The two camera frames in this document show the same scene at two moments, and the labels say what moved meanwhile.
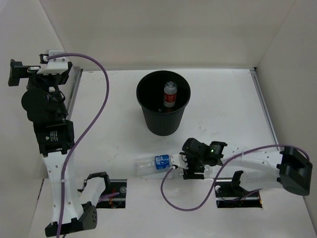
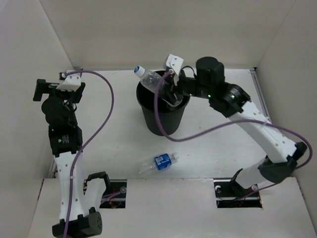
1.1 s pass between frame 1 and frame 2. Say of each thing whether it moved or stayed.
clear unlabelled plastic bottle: moved
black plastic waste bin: stayed
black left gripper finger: moved
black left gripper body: moved
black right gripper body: moved
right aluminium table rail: stayed
